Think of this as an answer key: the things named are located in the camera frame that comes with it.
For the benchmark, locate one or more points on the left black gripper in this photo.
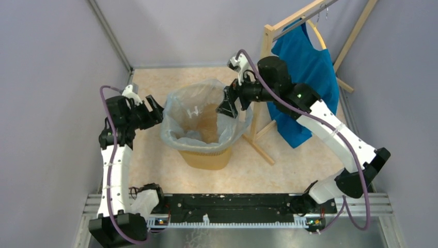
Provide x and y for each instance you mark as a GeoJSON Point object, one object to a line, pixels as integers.
{"type": "Point", "coordinates": [157, 110]}

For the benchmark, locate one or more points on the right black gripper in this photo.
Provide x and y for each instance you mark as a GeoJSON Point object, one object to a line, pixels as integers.
{"type": "Point", "coordinates": [228, 106]}

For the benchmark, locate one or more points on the blue plastic trash bag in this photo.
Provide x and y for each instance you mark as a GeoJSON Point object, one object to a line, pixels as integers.
{"type": "Point", "coordinates": [191, 123]}

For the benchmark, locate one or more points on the yellow mesh trash bin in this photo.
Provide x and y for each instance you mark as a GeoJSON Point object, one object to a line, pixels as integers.
{"type": "Point", "coordinates": [205, 157]}

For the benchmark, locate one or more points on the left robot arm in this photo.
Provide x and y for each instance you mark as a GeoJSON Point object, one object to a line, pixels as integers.
{"type": "Point", "coordinates": [120, 222]}

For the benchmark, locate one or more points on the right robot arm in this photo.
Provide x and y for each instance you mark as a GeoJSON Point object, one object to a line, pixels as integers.
{"type": "Point", "coordinates": [272, 83]}

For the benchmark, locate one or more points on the wooden clothes rack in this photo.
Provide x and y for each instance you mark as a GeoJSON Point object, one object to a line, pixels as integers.
{"type": "Point", "coordinates": [295, 29]}

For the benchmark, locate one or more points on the yellow clothes hanger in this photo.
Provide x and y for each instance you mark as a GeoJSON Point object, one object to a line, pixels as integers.
{"type": "Point", "coordinates": [317, 33]}

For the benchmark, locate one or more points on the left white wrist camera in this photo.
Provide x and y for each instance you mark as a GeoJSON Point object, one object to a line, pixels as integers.
{"type": "Point", "coordinates": [131, 92]}

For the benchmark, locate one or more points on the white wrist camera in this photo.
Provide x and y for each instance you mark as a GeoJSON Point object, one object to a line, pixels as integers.
{"type": "Point", "coordinates": [240, 64]}
{"type": "Point", "coordinates": [131, 92]}

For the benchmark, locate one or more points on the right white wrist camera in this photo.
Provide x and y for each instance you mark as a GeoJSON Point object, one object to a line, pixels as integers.
{"type": "Point", "coordinates": [240, 64]}

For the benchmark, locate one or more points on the metal corner post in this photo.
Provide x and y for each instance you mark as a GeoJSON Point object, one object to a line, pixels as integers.
{"type": "Point", "coordinates": [110, 34]}

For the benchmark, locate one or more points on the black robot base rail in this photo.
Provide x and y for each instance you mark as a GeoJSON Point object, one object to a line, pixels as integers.
{"type": "Point", "coordinates": [240, 208]}

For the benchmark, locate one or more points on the white cable duct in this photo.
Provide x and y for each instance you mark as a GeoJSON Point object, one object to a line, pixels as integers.
{"type": "Point", "coordinates": [309, 224]}

